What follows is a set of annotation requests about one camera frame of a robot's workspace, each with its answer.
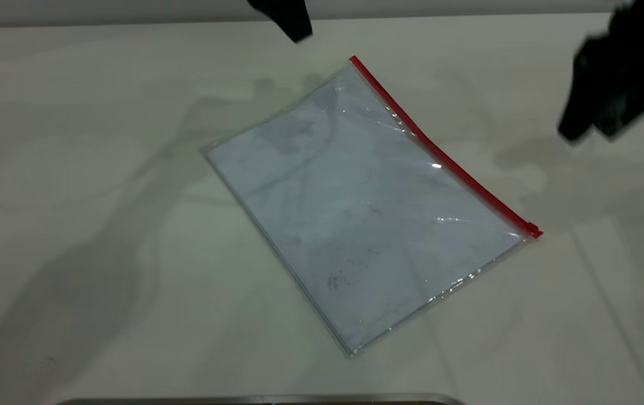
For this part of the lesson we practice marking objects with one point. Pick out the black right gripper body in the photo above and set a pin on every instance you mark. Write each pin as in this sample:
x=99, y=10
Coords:
x=631, y=56

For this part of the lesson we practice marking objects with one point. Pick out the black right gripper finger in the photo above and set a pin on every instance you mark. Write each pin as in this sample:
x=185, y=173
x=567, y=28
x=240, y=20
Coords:
x=577, y=121
x=614, y=121

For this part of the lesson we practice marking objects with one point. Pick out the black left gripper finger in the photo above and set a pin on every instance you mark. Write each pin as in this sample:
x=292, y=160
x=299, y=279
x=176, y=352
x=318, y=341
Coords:
x=291, y=17

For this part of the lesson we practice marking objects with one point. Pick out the red zipper slider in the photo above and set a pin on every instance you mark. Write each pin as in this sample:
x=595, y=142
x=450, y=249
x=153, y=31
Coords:
x=533, y=229

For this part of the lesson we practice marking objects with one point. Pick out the clear plastic zip bag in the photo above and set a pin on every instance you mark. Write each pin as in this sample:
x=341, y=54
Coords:
x=366, y=214

